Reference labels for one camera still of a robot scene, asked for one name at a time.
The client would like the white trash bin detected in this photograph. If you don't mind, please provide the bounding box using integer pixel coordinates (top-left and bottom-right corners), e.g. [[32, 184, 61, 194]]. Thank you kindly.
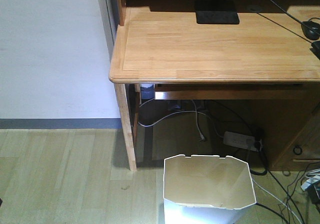
[[163, 155, 257, 224]]

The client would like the grey cylinder under desk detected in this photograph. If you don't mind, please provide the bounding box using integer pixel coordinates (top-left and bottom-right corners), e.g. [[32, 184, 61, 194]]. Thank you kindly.
[[140, 83, 155, 100]]

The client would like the white power strip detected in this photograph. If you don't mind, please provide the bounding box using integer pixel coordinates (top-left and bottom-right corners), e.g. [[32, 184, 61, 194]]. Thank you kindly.
[[223, 131, 263, 152]]

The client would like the black monitor stand base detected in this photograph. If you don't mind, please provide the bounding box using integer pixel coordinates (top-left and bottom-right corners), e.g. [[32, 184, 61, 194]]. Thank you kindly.
[[194, 0, 240, 25]]

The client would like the wooden desk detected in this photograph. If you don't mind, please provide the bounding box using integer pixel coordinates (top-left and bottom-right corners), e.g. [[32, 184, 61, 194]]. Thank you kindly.
[[109, 0, 320, 171]]

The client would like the black computer mouse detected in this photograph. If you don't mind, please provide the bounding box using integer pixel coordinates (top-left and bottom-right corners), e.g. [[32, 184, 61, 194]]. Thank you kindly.
[[301, 21, 320, 40]]

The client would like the black object desk edge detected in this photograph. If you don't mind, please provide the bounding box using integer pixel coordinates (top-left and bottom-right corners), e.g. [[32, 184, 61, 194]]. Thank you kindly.
[[311, 40, 320, 58]]

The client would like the white cable under desk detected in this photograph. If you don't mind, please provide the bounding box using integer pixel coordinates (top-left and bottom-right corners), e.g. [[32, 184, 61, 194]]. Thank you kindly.
[[138, 98, 227, 142]]

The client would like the black power cord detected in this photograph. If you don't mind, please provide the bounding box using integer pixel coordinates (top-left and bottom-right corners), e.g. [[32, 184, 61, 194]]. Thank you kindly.
[[247, 128, 270, 176]]

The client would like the black cable on desk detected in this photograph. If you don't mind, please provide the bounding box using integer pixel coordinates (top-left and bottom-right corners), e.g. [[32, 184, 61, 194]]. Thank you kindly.
[[251, 0, 316, 45]]

